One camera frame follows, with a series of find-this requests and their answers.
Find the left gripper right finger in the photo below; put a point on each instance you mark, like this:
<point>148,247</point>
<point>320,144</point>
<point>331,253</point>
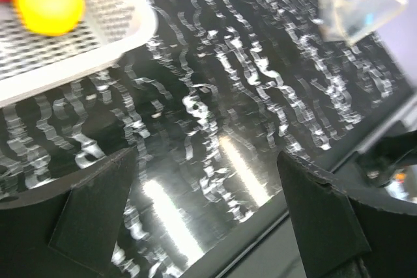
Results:
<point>343,229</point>

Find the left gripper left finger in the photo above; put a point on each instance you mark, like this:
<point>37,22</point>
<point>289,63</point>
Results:
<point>69,227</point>

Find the yellow lemon fruit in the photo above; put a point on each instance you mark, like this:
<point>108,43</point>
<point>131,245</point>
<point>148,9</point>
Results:
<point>50,17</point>

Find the white perforated plastic basket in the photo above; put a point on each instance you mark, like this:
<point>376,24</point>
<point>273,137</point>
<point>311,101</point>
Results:
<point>31,64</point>

